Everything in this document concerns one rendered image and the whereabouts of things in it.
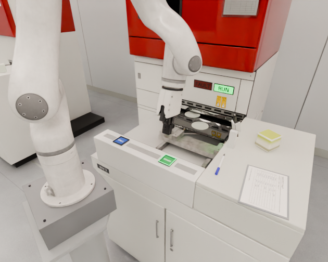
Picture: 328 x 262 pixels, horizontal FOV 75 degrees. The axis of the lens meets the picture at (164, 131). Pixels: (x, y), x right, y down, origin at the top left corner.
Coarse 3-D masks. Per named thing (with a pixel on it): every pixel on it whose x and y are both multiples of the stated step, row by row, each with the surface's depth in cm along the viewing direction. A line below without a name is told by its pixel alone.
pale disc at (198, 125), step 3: (192, 123) 128; (195, 123) 128; (198, 123) 128; (201, 123) 128; (204, 123) 128; (192, 126) 124; (195, 126) 124; (198, 126) 124; (201, 126) 124; (204, 126) 124; (207, 126) 124; (201, 129) 121
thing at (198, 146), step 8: (160, 136) 120; (168, 136) 119; (184, 136) 119; (176, 144) 115; (184, 144) 112; (192, 144) 112; (200, 144) 112; (208, 144) 112; (200, 152) 108; (208, 152) 106
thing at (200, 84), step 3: (195, 81) 129; (198, 81) 128; (195, 84) 130; (198, 84) 129; (201, 84) 127; (204, 84) 126; (207, 84) 125; (210, 84) 124; (201, 87) 128; (204, 87) 127; (207, 87) 126; (210, 87) 125
